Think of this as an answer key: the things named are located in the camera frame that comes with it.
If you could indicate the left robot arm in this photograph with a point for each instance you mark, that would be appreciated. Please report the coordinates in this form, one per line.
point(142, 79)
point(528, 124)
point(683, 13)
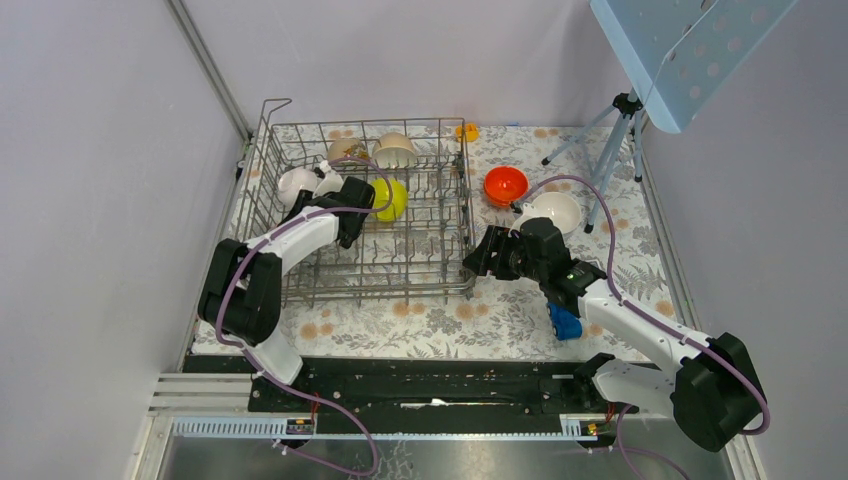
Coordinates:
point(242, 292)

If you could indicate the blue toy car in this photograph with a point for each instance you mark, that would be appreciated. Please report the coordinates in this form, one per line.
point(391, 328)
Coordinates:
point(566, 326)

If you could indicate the floral tablecloth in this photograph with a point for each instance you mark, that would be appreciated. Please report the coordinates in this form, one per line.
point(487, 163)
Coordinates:
point(498, 319)

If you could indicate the orange plastic bowl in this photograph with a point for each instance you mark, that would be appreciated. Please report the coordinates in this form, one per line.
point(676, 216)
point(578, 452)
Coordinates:
point(505, 183)
point(503, 204)

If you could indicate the white ribbed ceramic bowl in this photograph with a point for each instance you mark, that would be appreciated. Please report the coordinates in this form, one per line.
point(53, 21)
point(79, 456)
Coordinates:
point(562, 209)

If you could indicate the light blue perforated stand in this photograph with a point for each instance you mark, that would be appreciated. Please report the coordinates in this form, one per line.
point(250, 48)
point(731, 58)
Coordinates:
point(677, 55)

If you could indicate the beige ribbed ceramic bowl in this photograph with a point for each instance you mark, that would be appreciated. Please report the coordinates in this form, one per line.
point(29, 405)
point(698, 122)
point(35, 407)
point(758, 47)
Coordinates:
point(394, 150)

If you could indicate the grey wire dish rack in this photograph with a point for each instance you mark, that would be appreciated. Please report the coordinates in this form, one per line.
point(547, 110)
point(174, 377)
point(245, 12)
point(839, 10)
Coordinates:
point(417, 255)

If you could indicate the beige floral ceramic bowl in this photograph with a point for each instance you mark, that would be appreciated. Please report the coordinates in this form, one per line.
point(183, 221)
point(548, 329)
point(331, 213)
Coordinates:
point(347, 148)

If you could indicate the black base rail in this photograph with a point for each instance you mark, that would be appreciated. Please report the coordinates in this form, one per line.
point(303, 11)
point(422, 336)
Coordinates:
point(416, 396)

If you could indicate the small white ceramic bowl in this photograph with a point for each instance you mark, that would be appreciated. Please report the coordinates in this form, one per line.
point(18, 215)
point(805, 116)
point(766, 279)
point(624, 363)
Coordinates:
point(292, 182)

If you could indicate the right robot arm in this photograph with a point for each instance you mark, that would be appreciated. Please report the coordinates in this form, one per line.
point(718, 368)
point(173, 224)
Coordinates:
point(707, 385)

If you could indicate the yellow plastic toy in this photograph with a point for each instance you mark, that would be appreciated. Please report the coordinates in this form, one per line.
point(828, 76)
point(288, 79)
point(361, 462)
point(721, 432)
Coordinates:
point(467, 132)

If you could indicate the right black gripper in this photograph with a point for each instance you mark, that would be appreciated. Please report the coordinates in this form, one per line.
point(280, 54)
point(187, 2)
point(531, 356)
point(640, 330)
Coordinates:
point(495, 239)

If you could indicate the yellow-green plastic bowl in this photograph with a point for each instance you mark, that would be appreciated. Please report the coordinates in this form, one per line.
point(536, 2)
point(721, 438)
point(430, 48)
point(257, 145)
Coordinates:
point(391, 199)

